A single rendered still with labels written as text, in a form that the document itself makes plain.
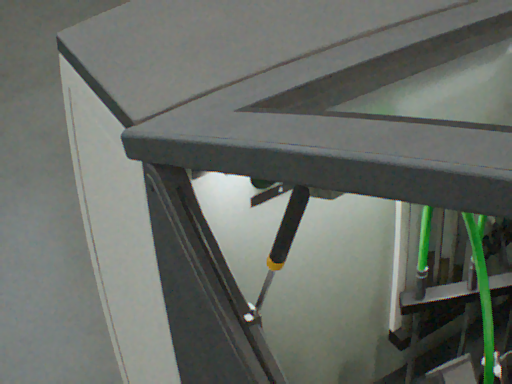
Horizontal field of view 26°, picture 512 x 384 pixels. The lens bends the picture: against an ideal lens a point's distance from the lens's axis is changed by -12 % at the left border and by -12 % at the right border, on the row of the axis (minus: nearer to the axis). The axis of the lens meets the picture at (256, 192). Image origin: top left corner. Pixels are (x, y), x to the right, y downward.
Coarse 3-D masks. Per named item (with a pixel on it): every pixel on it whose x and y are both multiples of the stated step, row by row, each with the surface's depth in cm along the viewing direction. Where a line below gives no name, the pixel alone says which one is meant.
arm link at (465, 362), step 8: (456, 360) 123; (464, 360) 121; (440, 368) 123; (448, 368) 121; (456, 368) 121; (464, 368) 121; (472, 368) 122; (432, 376) 123; (440, 376) 122; (448, 376) 121; (456, 376) 121; (464, 376) 121; (472, 376) 121
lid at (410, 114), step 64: (320, 64) 144; (384, 64) 137; (448, 64) 129; (128, 128) 144; (192, 128) 129; (256, 128) 117; (320, 128) 108; (384, 128) 100; (448, 128) 93; (320, 192) 109; (384, 192) 93; (448, 192) 84
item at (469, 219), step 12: (432, 216) 163; (468, 216) 139; (468, 228) 138; (420, 240) 167; (420, 252) 168; (480, 252) 136; (420, 264) 170; (480, 264) 135; (480, 276) 135; (480, 288) 135; (492, 312) 134; (492, 324) 134; (492, 336) 133; (492, 348) 133; (492, 360) 133; (492, 372) 134
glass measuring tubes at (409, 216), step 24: (408, 216) 174; (456, 216) 181; (408, 240) 175; (432, 240) 177; (456, 240) 184; (408, 264) 178; (432, 264) 181; (456, 264) 186; (408, 288) 181; (432, 312) 191; (456, 312) 192; (408, 336) 188
